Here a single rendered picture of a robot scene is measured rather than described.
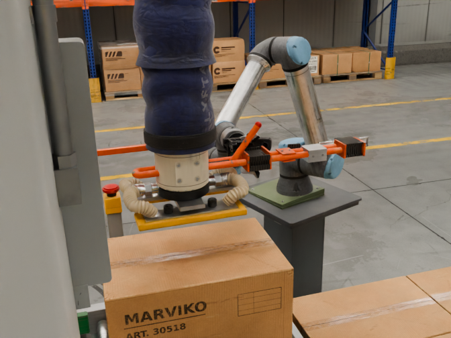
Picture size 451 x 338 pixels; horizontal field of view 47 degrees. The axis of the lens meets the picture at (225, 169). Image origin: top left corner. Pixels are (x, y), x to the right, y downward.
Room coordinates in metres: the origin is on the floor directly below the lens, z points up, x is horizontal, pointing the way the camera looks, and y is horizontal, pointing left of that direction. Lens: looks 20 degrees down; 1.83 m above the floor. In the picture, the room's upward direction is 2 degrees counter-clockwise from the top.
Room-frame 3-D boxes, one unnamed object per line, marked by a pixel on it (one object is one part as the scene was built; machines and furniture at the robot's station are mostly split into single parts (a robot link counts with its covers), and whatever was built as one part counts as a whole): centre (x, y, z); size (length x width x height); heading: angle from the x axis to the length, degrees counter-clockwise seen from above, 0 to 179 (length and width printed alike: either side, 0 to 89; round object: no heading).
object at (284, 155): (1.72, -0.01, 1.26); 0.93 x 0.30 x 0.04; 107
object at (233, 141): (1.75, -0.05, 1.27); 0.12 x 0.09 x 0.08; 17
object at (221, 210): (1.45, 0.11, 1.16); 0.34 x 0.10 x 0.05; 107
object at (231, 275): (1.56, 0.13, 0.75); 0.60 x 0.40 x 0.40; 105
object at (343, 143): (1.71, -0.44, 1.26); 0.08 x 0.07 x 0.05; 107
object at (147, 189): (1.54, 0.14, 1.20); 0.34 x 0.25 x 0.06; 107
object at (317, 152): (1.68, -0.31, 1.26); 0.07 x 0.07 x 0.04; 17
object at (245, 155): (1.62, -0.10, 1.26); 0.10 x 0.08 x 0.06; 17
